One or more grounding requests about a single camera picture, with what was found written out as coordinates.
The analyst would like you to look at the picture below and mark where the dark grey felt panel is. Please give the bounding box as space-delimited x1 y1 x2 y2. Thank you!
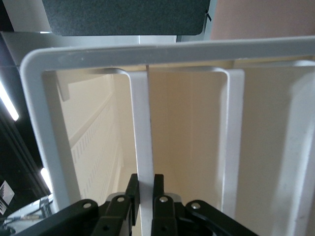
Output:
41 0 212 37

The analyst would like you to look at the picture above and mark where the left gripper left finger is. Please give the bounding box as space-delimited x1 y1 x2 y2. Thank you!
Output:
14 174 140 236

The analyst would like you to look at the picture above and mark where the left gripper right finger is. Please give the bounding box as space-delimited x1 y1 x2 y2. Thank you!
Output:
151 174 259 236

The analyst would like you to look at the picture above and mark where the ceiling strip light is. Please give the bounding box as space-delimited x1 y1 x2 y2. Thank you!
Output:
40 168 53 194
0 80 20 121

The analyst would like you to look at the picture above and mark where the white drawer cabinet casing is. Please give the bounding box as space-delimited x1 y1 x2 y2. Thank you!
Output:
19 35 315 214

